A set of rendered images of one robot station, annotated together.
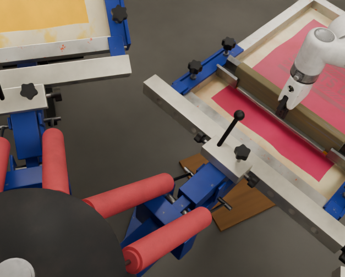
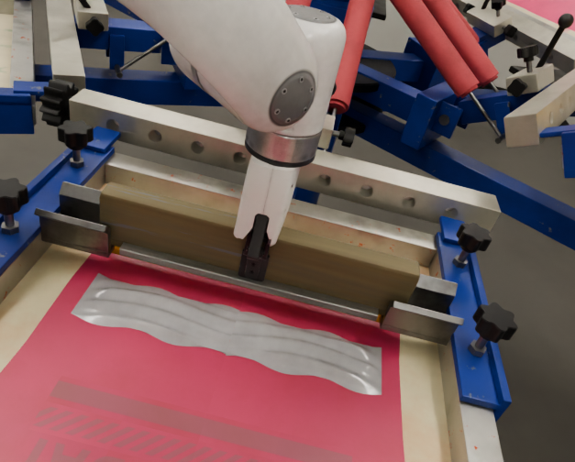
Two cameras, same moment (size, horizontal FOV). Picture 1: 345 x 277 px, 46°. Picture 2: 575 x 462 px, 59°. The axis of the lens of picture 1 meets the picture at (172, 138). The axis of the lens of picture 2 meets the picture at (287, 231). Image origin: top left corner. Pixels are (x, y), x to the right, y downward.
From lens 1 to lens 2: 144 cm
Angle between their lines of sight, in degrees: 83
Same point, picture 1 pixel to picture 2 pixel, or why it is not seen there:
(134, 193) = (349, 27)
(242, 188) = not seen: outside the picture
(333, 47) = not seen: hidden behind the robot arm
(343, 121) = (87, 355)
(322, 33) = (315, 13)
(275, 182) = (208, 126)
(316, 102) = (182, 381)
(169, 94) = (446, 189)
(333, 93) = (138, 447)
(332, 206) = (101, 142)
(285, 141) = not seen: hidden behind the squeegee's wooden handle
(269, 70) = (357, 424)
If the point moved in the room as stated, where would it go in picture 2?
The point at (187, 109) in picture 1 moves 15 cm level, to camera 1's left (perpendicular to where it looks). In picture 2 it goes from (402, 178) to (468, 170)
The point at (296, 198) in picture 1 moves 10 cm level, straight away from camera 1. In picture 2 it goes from (169, 117) to (149, 147)
